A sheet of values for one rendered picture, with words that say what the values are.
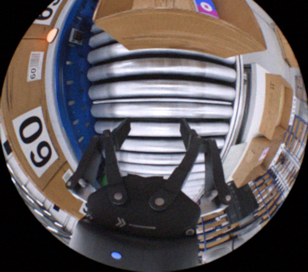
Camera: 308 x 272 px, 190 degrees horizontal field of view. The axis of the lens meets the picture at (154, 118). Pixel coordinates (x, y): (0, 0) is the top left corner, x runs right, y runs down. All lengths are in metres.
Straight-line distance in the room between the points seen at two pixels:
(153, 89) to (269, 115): 0.50
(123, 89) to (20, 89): 0.31
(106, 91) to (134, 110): 0.10
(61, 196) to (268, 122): 0.83
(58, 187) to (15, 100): 0.28
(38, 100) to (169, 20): 0.33
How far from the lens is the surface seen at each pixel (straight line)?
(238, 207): 0.76
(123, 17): 0.15
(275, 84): 0.52
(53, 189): 0.38
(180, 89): 0.27
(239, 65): 0.39
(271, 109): 0.52
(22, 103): 0.31
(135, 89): 0.28
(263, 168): 0.95
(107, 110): 0.32
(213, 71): 0.31
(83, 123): 0.39
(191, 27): 0.17
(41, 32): 0.38
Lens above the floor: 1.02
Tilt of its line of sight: 69 degrees down
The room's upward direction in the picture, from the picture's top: 169 degrees counter-clockwise
